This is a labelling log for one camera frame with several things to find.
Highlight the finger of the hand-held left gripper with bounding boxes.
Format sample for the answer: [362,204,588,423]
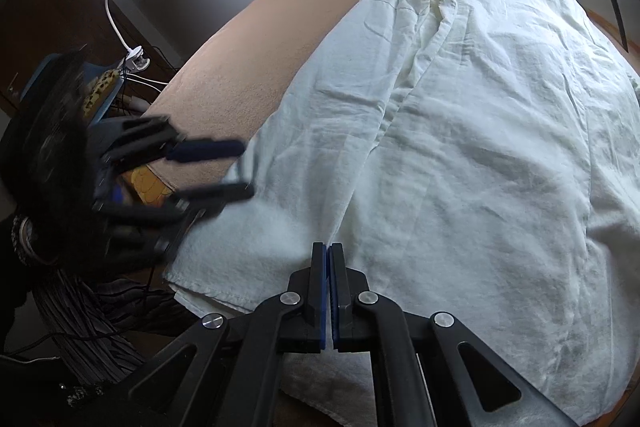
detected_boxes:
[95,181,256,260]
[100,116,247,174]

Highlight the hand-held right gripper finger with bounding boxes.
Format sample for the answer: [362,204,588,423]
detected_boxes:
[329,243,576,427]
[102,242,329,427]

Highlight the white shirt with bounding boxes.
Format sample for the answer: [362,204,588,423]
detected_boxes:
[162,0,640,427]

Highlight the person's left forearm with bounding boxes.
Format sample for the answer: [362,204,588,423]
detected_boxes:
[0,207,63,313]

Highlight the blue chair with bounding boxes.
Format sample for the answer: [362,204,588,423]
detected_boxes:
[20,53,127,128]

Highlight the beige blanket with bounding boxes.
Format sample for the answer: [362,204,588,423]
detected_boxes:
[120,0,640,427]

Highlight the dark striped clothing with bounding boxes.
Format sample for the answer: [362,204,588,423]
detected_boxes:
[30,264,206,385]

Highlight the white cables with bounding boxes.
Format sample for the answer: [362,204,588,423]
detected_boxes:
[119,73,172,114]

